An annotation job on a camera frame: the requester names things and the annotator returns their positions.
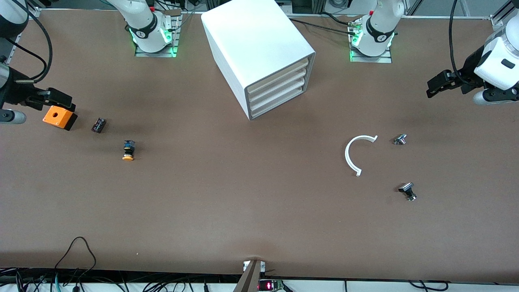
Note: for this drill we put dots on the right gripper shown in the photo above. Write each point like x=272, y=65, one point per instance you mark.
x=15, y=92

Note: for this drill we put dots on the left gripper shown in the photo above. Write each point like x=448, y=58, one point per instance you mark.
x=469, y=69

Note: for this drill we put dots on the yellow cap push button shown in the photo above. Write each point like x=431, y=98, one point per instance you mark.
x=129, y=150

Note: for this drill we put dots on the black square push button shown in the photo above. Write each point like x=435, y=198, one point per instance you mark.
x=407, y=190

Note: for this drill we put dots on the small black terminal block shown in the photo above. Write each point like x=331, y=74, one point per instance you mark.
x=98, y=125

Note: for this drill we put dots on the small silver metal fitting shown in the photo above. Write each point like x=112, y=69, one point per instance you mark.
x=399, y=139

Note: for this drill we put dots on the device with red display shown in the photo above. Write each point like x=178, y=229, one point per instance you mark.
x=269, y=285

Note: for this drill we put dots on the orange button enclosure box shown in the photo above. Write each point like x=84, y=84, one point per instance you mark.
x=56, y=115

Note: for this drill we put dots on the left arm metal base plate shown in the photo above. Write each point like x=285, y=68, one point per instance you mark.
x=373, y=59

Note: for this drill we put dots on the aluminium table frame profile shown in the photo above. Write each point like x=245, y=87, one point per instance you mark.
x=33, y=12
x=500, y=20

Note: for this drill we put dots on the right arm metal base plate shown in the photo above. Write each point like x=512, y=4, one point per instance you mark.
x=176, y=32

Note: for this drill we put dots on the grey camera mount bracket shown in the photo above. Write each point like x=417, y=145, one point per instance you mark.
x=250, y=278

